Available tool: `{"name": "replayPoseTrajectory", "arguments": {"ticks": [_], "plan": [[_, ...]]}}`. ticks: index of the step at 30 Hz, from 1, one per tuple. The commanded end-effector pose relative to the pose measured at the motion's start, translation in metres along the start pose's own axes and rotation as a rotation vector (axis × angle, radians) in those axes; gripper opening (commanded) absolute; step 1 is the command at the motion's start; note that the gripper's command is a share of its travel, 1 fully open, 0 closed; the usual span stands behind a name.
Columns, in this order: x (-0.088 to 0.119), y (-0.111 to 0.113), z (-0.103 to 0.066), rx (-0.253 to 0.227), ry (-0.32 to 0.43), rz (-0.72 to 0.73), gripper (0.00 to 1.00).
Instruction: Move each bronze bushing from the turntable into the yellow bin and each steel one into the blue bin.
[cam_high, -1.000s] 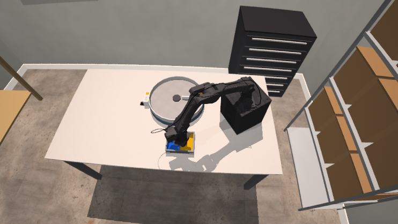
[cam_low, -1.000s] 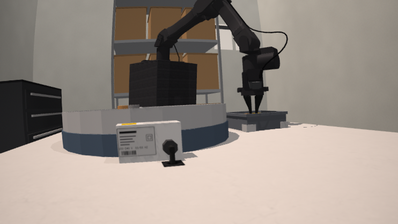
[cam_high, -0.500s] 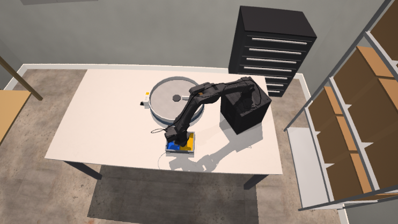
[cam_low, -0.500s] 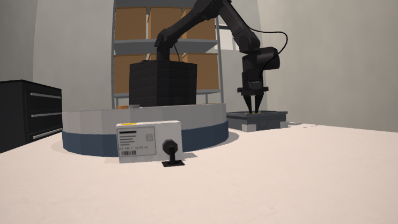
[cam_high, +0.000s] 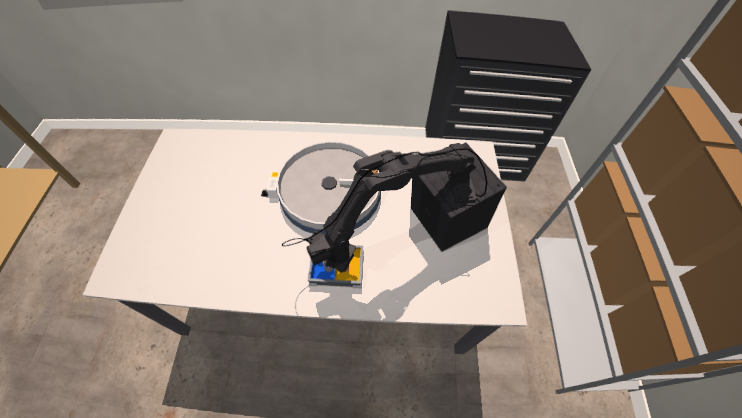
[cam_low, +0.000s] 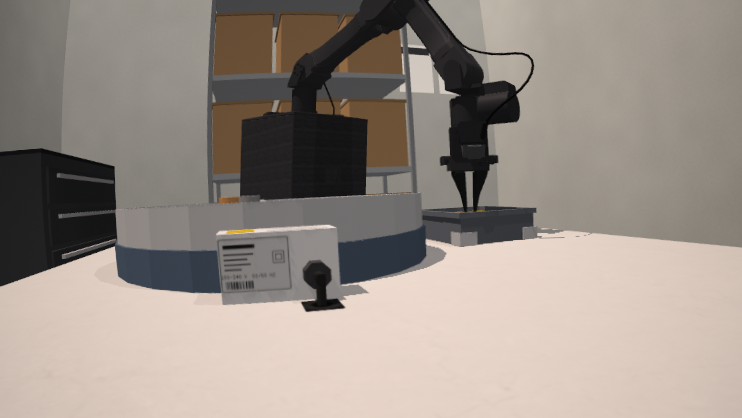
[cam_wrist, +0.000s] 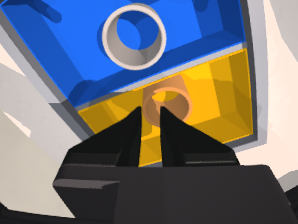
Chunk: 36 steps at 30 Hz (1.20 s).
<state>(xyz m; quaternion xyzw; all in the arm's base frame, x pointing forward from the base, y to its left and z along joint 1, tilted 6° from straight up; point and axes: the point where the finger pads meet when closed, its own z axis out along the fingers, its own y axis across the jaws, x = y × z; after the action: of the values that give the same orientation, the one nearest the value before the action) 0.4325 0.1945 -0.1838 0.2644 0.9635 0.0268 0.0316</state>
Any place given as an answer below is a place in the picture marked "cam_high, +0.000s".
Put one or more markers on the yellow bin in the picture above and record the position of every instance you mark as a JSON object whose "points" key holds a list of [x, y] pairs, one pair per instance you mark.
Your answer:
{"points": [[353, 273]]}

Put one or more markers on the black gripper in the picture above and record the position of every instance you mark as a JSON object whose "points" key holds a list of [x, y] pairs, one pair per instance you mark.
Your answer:
{"points": [[342, 261]]}

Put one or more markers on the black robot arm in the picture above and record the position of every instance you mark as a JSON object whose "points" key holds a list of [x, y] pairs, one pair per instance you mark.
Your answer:
{"points": [[393, 176]]}

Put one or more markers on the blue bin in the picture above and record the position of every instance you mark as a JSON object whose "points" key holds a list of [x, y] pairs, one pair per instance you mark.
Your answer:
{"points": [[320, 273]]}

